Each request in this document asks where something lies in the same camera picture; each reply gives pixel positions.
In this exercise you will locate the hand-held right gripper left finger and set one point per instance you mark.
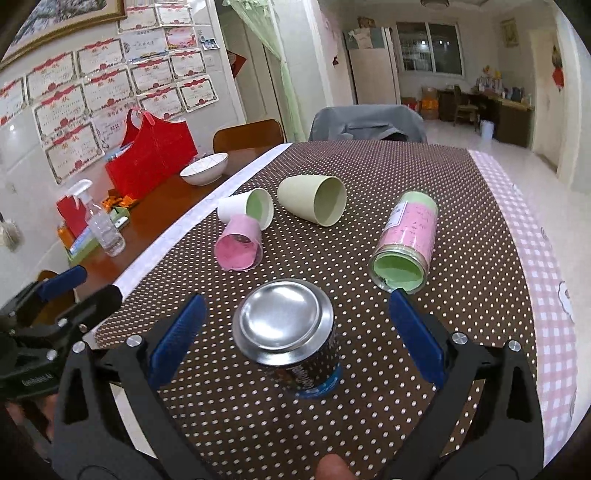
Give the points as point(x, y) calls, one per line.
point(179, 342)

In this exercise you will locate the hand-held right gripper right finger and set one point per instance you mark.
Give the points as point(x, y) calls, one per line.
point(415, 337)

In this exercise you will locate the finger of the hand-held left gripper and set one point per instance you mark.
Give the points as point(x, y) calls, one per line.
point(94, 302)
point(62, 281)

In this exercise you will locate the printed metal can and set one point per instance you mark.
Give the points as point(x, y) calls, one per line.
point(284, 323)

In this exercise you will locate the pink cup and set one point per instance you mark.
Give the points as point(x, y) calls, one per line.
point(240, 242)

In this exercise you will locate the white cup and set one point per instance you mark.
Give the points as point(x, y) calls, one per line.
point(231, 208)

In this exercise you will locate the beige cup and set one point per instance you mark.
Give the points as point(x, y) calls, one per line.
point(300, 196)

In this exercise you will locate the person's right hand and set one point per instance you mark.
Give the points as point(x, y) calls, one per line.
point(333, 468)

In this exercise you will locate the red box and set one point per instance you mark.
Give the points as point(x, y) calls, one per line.
point(71, 214)

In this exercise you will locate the clear spray bottle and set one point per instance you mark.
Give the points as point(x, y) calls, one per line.
point(105, 228)

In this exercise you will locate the white brush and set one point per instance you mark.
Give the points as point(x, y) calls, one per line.
point(9, 233)

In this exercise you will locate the orange snack packets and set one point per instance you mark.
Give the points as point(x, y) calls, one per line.
point(117, 201)

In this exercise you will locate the brown polka dot tablecloth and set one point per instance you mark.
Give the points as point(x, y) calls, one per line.
point(351, 258)

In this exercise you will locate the glass jar with pink label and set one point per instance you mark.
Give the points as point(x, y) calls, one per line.
point(408, 230)

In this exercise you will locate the pink checkered tablecloth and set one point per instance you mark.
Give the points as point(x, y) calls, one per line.
point(549, 332)

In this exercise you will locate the red bag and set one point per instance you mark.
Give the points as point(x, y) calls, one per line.
point(150, 159)

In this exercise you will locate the white bowl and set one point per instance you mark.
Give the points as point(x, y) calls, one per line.
point(205, 170)

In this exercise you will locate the white waste bin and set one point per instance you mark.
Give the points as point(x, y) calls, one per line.
point(486, 129)

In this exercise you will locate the grey covered chair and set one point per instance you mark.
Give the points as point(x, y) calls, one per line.
point(364, 122)

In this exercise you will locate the orange box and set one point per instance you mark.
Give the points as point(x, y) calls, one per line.
point(429, 104)

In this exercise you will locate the small wooden chair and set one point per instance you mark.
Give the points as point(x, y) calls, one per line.
point(464, 108)

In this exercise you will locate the dark wooden desk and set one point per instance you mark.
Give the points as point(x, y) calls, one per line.
point(508, 120)

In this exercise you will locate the large framed picture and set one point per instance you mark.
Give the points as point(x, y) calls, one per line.
point(60, 18)

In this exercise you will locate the white door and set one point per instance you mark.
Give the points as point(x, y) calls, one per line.
point(545, 101)

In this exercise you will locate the white cabinet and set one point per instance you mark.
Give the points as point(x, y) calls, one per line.
point(373, 69)

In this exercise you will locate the window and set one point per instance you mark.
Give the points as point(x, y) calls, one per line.
point(429, 46)

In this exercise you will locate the green curtain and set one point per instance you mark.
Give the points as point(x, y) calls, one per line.
point(281, 69)

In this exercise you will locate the wall of framed certificates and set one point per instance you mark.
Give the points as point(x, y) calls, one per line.
point(106, 87)

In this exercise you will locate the small wall picture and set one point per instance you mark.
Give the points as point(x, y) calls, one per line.
point(509, 32)

